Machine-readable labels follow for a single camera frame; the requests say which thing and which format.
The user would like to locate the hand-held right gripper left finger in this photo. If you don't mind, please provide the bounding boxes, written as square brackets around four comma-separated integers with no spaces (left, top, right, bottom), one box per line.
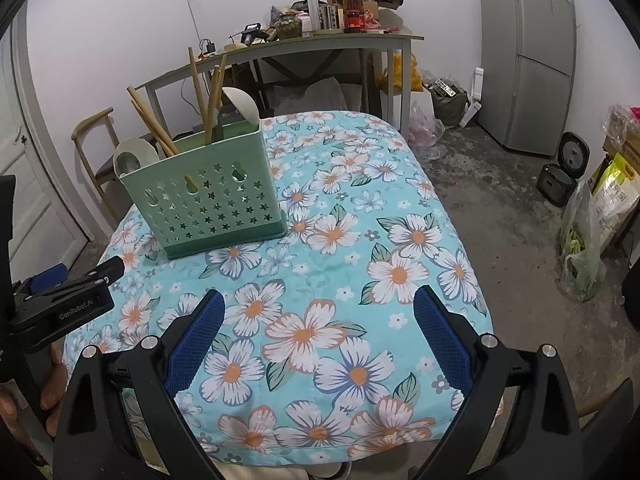
[52,289,227,480]

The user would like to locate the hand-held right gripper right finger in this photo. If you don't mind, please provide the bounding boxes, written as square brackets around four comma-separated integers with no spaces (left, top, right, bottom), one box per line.
[413,284,586,480]

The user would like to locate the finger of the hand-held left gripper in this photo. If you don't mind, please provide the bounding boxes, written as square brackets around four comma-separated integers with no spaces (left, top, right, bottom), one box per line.
[20,255,126,312]
[27,263,69,294]

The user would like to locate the green plastic utensil holder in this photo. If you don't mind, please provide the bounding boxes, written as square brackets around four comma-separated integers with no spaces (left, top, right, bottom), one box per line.
[121,127,288,261]

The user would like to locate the white ceramic spoon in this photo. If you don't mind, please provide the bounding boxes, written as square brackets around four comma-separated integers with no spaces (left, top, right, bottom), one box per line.
[114,137,162,179]
[221,87,261,133]

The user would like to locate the person's left hand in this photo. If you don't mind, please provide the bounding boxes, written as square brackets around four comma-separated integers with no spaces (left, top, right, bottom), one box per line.
[39,346,71,437]

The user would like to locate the wooden chair with dark seat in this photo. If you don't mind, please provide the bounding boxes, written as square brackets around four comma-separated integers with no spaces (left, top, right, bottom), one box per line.
[71,107,161,226]

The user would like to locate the white door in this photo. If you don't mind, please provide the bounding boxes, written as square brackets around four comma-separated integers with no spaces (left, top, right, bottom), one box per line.
[0,15,96,271]

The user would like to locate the floral turquoise tablecloth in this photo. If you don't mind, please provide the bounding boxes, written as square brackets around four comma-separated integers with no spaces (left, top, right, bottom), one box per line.
[62,110,496,466]

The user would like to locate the clear plastic bag of vegetables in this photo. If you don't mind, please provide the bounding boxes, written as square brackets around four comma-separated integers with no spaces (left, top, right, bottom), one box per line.
[557,180,607,302]

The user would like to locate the black rice cooker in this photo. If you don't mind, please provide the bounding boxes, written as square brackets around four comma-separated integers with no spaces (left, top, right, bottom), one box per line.
[537,131,591,207]

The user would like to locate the pink plastic bag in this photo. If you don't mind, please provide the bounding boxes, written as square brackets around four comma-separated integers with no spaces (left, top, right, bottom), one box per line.
[407,101,446,148]

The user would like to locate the dark green bag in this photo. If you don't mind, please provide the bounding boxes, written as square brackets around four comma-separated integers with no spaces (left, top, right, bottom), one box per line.
[429,77,469,127]

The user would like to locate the white upright appliance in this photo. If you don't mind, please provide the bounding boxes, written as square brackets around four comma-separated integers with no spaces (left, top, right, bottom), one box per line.
[460,67,486,128]

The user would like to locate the yellow plastic bag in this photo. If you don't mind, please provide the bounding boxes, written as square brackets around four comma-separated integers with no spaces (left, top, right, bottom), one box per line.
[385,52,418,93]

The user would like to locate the brown carton with plastic wrap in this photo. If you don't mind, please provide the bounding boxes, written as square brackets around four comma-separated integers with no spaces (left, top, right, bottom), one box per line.
[602,105,640,161]

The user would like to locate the white plastic bags under table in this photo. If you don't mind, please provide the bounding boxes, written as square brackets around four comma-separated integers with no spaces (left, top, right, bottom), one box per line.
[272,77,363,113]

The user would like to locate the grey refrigerator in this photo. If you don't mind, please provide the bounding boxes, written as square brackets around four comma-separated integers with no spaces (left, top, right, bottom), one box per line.
[475,0,578,156]

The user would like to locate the glass jar of dried goods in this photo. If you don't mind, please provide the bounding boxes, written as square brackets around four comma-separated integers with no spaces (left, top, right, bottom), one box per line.
[274,12,304,39]

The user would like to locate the long grey side table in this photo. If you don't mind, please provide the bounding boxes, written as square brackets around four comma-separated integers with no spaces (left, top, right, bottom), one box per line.
[135,32,426,116]

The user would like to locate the red drink bottle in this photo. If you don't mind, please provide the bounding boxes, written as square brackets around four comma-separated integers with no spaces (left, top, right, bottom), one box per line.
[342,0,364,34]

